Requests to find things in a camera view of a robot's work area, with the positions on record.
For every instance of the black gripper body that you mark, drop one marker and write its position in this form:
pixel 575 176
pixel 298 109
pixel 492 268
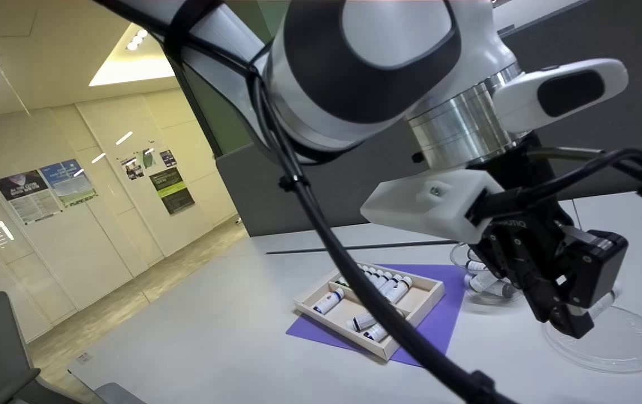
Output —
pixel 524 187

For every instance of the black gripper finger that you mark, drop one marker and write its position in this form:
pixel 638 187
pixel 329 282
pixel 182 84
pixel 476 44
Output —
pixel 524 272
pixel 571 318

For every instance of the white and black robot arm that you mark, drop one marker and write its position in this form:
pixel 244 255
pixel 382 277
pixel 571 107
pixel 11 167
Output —
pixel 381 24

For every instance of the white bottle in dish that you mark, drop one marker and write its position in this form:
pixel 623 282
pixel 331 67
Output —
pixel 483 282

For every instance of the clear round plastic lid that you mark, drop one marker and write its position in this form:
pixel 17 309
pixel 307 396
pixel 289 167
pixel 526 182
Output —
pixel 621 351

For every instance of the wooden compartment tray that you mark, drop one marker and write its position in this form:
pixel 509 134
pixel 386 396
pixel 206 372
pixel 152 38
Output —
pixel 423 296

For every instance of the white bottle in row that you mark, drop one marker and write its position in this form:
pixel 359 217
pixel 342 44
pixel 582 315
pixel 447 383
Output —
pixel 374 279
pixel 382 282
pixel 408 283
pixel 391 283
pixel 401 283

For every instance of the white bottle with black cap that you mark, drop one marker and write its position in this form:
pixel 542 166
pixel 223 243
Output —
pixel 326 304
pixel 378 335
pixel 363 324

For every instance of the purple rectangular mat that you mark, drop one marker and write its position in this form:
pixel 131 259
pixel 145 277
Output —
pixel 441 322

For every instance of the bright ceiling light panel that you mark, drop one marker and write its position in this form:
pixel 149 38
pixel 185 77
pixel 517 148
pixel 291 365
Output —
pixel 131 63

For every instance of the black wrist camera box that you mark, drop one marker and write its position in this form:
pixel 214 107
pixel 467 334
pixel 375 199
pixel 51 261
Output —
pixel 593 261

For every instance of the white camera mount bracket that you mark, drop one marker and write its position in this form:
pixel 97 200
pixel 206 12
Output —
pixel 426 204

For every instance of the dark green wall poster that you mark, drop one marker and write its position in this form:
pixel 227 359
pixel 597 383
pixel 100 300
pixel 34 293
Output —
pixel 175 192

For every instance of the small wall photo print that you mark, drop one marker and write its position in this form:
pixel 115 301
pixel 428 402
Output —
pixel 134 167

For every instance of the blue wall poster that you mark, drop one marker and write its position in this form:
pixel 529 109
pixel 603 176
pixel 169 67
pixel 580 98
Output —
pixel 68 181

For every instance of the white paper wall notice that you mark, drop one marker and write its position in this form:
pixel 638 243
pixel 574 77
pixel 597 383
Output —
pixel 34 208

